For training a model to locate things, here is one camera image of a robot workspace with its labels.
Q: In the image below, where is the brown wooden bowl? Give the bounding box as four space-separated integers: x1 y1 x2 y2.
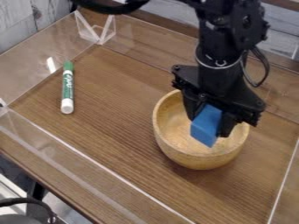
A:
153 90 250 170

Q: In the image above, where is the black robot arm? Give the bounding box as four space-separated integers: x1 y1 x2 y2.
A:
173 0 270 137

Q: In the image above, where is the black cable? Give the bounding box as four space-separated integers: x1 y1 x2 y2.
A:
0 197 58 224

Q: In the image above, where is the black metal table bracket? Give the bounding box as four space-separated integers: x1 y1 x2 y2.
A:
25 182 71 224

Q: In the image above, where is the blue foam block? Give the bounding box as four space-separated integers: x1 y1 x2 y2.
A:
192 104 222 148

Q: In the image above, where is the green dry-erase marker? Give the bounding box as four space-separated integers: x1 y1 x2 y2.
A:
61 61 75 115

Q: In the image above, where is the clear acrylic tray wall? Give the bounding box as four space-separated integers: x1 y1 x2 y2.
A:
0 10 299 224

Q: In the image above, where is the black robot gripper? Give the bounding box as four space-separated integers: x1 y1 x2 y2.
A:
173 64 266 137

